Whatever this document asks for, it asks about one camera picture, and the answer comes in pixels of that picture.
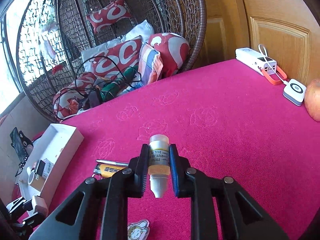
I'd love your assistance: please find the silver pen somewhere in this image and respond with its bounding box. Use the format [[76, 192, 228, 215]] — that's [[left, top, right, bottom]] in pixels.
[[96, 159, 129, 167]]

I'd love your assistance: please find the white charging cable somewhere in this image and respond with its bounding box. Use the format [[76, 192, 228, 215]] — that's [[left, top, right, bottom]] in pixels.
[[259, 44, 289, 85]]

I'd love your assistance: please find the plaid cushion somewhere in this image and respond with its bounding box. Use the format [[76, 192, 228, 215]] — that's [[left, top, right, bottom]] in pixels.
[[138, 42, 163, 85]]

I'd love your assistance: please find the wicker hanging egg chair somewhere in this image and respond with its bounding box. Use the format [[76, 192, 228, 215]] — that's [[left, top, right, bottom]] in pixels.
[[0, 0, 207, 123]]

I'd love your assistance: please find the green bundle with black cable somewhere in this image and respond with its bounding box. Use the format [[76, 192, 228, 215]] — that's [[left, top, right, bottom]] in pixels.
[[75, 56, 140, 105]]

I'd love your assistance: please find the black power adapter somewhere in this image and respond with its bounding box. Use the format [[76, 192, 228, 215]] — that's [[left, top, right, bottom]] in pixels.
[[89, 90, 100, 107]]

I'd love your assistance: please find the pink tablecloth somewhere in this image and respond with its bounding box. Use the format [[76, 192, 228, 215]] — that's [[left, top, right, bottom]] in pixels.
[[30, 59, 320, 240]]

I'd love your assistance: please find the white dreamcatcher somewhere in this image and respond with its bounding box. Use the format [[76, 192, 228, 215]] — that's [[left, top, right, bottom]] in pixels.
[[40, 15, 60, 63]]

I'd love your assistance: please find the white box tray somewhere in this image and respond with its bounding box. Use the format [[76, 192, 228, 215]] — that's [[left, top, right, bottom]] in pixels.
[[19, 123, 85, 203]]

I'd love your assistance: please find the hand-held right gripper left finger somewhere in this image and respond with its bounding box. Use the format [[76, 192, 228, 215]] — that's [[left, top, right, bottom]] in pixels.
[[29, 144, 150, 240]]

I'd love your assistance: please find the yellow lighter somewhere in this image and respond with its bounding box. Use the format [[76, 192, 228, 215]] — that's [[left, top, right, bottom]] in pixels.
[[93, 164, 125, 179]]

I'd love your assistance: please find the white wireless charger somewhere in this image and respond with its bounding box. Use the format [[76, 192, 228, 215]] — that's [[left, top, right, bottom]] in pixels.
[[283, 79, 307, 107]]

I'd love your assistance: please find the small black device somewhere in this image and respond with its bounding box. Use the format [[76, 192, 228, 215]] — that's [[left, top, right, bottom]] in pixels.
[[33, 160, 46, 178]]

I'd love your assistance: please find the red patterned seat cushion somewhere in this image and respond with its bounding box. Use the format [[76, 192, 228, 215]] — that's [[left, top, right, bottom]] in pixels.
[[52, 72, 100, 120]]

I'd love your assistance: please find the red apple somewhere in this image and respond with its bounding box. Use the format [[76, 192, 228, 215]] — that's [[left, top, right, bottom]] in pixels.
[[304, 79, 320, 122]]

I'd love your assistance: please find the round red patterned cushion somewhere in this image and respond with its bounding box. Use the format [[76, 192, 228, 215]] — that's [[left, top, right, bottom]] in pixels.
[[148, 33, 190, 77]]

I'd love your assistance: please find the small dropper bottle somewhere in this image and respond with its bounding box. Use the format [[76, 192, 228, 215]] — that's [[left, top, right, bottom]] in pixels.
[[148, 134, 171, 198]]

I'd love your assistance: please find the small white cardboard box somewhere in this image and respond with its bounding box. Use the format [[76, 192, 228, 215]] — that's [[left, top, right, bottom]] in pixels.
[[40, 159, 55, 179]]

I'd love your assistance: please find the window with black frame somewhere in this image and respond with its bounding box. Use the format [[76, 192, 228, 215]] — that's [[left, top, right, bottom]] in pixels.
[[0, 0, 63, 100]]

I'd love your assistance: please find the white power bank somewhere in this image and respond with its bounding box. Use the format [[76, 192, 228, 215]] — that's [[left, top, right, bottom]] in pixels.
[[235, 47, 278, 76]]

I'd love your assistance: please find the cartoon sticker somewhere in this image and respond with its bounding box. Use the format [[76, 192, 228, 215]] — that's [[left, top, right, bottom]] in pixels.
[[127, 219, 150, 240]]

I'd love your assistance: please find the orange strap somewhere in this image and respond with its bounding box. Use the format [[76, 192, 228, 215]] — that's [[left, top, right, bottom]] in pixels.
[[261, 66, 288, 86]]

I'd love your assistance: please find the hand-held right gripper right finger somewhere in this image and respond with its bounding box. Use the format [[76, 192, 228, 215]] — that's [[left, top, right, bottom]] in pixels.
[[169, 144, 290, 240]]

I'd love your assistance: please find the green folded umbrella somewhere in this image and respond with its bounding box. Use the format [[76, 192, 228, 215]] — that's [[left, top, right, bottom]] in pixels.
[[99, 66, 140, 100]]

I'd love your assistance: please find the small red patterned pillow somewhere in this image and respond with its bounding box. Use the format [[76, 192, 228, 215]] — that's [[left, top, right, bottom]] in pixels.
[[86, 0, 132, 34]]

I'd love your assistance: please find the phone on cat stand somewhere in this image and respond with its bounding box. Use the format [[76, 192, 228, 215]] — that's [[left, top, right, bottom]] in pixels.
[[9, 127, 34, 178]]

